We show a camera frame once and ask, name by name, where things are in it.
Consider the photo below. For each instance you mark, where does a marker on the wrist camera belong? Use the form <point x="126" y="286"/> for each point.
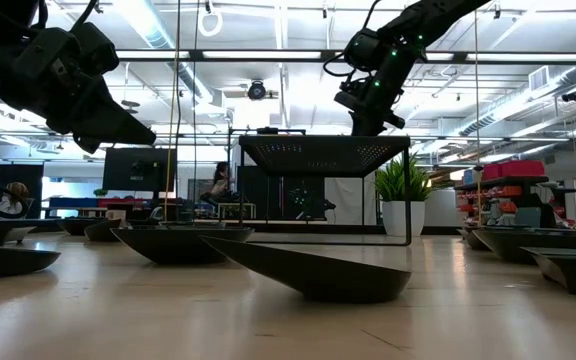
<point x="346" y="98"/>
<point x="95" y="47"/>

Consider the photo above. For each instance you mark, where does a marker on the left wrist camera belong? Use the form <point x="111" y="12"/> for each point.
<point x="95" y="47"/>

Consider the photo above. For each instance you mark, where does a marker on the black wavy mini plate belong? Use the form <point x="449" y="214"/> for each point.
<point x="543" y="245"/>
<point x="105" y="231"/>
<point x="75" y="226"/>
<point x="470" y="239"/>

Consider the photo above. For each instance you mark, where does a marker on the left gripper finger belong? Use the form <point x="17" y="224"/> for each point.
<point x="85" y="145"/>
<point x="108" y="115"/>

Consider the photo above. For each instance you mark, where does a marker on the blue red workbench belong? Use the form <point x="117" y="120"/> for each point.
<point x="83" y="202"/>

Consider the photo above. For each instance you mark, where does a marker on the black TV monitor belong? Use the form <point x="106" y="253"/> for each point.
<point x="138" y="170"/>

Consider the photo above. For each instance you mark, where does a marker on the black ceiling fixture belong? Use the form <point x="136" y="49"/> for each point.
<point x="130" y="105"/>

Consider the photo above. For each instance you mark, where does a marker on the person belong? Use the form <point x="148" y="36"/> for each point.
<point x="12" y="197"/>
<point x="220" y="185"/>

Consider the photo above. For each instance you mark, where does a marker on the black overhead camera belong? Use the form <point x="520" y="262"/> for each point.
<point x="256" y="90"/>

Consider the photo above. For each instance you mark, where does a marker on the small green plant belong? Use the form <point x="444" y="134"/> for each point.
<point x="100" y="192"/>

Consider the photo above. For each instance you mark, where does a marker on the black partition panel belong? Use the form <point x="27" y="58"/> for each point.
<point x="28" y="172"/>

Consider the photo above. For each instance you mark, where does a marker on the black perforated metal shelf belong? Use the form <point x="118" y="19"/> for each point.
<point x="318" y="155"/>

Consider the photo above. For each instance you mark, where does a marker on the white panel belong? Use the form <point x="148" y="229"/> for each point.
<point x="350" y="200"/>

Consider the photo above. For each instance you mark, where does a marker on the black background stand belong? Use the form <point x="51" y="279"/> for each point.
<point x="267" y="130"/>

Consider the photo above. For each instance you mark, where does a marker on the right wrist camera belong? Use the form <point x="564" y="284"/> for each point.
<point x="346" y="98"/>

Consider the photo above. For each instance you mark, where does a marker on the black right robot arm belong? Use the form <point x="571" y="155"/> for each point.
<point x="418" y="25"/>

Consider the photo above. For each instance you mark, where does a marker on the red storage bin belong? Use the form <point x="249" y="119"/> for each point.
<point x="523" y="169"/>

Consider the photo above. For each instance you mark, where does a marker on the white LED light bar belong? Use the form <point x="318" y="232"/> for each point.
<point x="525" y="56"/>
<point x="153" y="54"/>
<point x="263" y="54"/>

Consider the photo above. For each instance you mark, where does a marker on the green plant in white pot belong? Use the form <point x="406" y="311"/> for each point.
<point x="403" y="200"/>

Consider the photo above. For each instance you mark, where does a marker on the black ceiling camera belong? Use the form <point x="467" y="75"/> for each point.
<point x="573" y="95"/>

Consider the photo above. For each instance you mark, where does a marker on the black teardrop mini plate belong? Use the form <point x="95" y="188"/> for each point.
<point x="313" y="272"/>
<point x="178" y="247"/>
<point x="8" y="261"/>

